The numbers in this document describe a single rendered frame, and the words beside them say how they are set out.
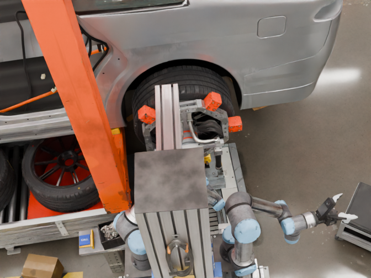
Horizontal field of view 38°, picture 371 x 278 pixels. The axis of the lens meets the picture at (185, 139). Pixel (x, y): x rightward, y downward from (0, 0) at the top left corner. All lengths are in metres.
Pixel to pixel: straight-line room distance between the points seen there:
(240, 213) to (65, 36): 1.08
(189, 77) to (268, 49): 0.50
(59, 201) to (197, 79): 1.30
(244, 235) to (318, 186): 1.90
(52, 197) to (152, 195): 2.00
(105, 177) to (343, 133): 2.17
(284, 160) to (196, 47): 1.53
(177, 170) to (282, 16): 1.51
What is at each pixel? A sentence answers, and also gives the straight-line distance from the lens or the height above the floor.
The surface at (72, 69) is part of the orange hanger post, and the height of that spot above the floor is 1.88.
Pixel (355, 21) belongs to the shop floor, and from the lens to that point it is 5.49.
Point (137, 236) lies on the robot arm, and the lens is 2.85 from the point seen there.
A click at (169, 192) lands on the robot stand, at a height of 2.03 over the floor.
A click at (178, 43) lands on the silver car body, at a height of 1.44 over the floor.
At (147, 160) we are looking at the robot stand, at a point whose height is 2.03.
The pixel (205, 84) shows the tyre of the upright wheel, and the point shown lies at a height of 1.14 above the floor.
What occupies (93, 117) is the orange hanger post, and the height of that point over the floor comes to 1.52.
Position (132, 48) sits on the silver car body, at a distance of 3.10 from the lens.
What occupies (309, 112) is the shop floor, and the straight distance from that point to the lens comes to 4.64.
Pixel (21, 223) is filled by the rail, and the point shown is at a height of 0.39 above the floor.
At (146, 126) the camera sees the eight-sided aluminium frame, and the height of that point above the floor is 0.99.
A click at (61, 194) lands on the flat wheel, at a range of 3.73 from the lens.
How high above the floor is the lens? 3.58
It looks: 54 degrees down
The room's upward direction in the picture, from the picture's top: 7 degrees counter-clockwise
